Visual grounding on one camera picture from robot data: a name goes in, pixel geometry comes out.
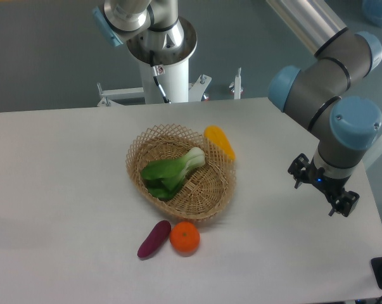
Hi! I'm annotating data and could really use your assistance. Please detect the white pedestal foot frame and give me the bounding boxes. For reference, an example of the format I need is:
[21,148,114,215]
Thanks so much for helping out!
[96,67,245,107]

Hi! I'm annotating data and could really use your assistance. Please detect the orange mandarin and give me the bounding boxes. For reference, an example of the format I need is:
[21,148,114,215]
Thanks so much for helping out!
[170,222,200,253]

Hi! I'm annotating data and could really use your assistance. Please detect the blue plastic bag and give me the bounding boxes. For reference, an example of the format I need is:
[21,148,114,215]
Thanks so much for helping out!
[362,0,382,28]

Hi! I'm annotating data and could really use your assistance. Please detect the purple sweet potato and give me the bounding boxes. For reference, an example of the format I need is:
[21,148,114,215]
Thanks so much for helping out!
[137,220,172,259]

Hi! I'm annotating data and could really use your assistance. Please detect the woven wicker basket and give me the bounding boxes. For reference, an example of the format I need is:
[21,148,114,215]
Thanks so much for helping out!
[126,124,236,222]

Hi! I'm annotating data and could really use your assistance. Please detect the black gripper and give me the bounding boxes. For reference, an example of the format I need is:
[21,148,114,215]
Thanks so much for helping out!
[288,153,360,217]

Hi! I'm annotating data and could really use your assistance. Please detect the yellow orange pepper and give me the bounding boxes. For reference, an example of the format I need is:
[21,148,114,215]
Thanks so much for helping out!
[204,125,236,161]

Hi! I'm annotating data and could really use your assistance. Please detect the green bok choy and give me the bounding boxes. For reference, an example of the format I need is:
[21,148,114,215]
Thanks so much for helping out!
[141,147,205,200]

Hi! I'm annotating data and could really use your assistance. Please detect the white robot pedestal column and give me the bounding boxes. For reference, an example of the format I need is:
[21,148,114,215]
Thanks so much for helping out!
[127,16,197,85]

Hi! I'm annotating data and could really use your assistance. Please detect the black cable on pedestal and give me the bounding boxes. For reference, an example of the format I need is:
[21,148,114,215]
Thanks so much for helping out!
[148,49,172,105]

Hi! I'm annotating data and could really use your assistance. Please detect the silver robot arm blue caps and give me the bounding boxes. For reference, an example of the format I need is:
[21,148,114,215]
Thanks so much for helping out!
[92,1,382,216]

